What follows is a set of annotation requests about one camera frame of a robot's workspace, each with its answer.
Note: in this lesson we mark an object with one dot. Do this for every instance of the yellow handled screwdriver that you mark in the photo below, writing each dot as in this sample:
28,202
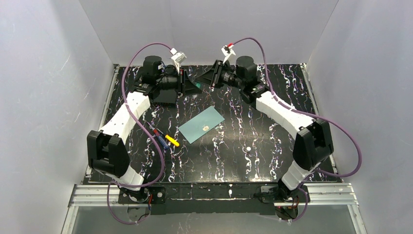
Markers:
172,140

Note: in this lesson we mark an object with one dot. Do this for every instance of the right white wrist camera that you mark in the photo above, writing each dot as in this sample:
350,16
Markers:
228,52

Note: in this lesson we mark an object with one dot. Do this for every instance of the teal paper envelope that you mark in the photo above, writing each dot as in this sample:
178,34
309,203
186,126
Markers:
201,124

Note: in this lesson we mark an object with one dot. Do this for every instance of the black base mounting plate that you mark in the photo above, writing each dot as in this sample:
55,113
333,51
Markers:
264,198

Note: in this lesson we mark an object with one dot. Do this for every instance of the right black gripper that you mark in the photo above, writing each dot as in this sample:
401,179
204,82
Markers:
218,74

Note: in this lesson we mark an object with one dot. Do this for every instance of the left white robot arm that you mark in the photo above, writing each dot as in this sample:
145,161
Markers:
107,153

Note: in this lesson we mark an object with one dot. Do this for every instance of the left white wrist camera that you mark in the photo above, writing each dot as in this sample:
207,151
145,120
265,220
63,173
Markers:
177,58

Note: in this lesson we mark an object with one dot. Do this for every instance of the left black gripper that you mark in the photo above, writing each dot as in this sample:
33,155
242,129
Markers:
181,82

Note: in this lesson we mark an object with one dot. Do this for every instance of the aluminium frame rail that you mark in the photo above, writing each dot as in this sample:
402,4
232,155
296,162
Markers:
319,193

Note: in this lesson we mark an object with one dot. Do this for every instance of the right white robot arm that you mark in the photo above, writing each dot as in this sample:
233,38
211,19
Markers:
312,136

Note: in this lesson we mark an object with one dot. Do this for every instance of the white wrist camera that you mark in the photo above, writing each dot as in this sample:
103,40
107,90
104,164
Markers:
177,58
228,52

